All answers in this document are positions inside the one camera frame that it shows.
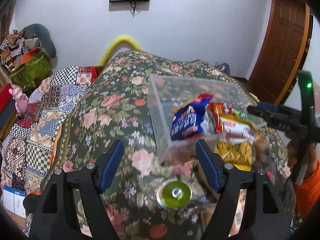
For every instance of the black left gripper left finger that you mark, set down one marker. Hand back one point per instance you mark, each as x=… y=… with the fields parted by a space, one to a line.
x=70 y=207

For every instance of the blue cracker snack bag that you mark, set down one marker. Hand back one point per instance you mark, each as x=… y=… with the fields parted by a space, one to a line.
x=191 y=120

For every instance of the orange sleeve forearm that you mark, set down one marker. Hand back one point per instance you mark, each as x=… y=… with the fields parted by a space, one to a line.
x=307 y=193

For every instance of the person's right hand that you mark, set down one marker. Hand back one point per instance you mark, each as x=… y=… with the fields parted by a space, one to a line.
x=292 y=148

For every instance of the white blue cardboard box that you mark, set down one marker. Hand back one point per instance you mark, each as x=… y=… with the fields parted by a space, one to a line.
x=13 y=200

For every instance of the white red snack bag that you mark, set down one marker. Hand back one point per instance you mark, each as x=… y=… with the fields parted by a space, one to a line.
x=236 y=130

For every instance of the yellow chips snack bag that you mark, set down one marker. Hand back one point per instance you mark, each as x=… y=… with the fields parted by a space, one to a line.
x=240 y=155

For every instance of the patchwork checkered quilt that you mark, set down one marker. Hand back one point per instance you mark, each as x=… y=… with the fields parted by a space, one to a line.
x=27 y=151

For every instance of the brown wooden door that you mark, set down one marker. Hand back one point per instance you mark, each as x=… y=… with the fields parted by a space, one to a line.
x=282 y=51

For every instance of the red cartoon snack bag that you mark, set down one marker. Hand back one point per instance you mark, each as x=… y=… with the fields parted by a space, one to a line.
x=217 y=108

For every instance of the green lidded jelly cup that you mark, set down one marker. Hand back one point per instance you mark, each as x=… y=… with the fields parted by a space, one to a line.
x=173 y=194

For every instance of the floral green bedspread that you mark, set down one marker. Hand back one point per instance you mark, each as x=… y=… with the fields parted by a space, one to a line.
x=115 y=107

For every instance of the purple slipper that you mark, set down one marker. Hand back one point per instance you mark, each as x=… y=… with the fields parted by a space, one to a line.
x=224 y=68

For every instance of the pink plush toy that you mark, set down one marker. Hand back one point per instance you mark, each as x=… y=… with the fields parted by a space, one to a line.
x=20 y=99

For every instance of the red box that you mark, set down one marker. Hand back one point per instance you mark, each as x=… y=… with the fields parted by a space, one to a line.
x=5 y=96

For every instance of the clear plastic storage box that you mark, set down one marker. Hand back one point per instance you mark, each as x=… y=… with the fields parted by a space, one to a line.
x=167 y=93

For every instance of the green fabric covered box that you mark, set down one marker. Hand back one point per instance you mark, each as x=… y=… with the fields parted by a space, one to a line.
x=37 y=67

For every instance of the pile of patterned cloths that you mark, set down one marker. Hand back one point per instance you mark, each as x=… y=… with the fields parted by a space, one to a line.
x=18 y=44

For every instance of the grey neck pillow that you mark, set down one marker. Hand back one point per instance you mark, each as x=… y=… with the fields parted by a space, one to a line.
x=41 y=32

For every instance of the yellow curved bed rail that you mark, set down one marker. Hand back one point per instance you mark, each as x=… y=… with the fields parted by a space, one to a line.
x=122 y=40

